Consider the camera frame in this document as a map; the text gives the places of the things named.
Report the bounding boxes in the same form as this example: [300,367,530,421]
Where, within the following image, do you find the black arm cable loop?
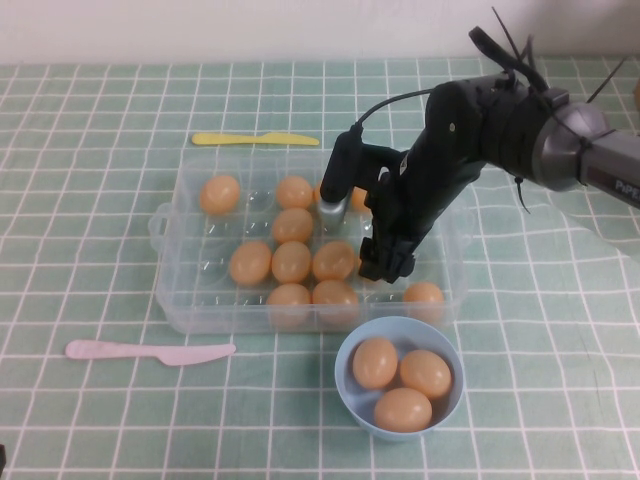
[468,27,556,101]

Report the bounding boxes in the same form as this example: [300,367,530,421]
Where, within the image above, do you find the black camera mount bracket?
[357,143,409,194]

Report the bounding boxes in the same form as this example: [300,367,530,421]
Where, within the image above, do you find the black camera cable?
[352,87,436,139]

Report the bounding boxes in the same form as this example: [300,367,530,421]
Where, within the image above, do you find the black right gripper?
[357,124,481,285]

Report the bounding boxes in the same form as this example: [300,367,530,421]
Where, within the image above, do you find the clear plastic egg box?
[148,147,475,335]

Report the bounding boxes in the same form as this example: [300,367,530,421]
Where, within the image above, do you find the light blue bowl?
[333,315,467,444]

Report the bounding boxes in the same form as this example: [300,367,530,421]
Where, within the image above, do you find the black zip tie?
[587,57,629,104]
[491,6,526,61]
[514,175,531,215]

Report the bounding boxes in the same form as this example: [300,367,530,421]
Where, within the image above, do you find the yellow plastic knife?
[191,132,321,148]

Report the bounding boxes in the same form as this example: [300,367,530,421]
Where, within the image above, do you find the black wrist camera silver lens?
[318,130,364,235]

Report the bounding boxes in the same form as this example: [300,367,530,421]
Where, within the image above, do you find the pink plastic knife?
[64,339,237,368]

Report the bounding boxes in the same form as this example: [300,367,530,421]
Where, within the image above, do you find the green checked tablecloth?
[0,57,640,480]

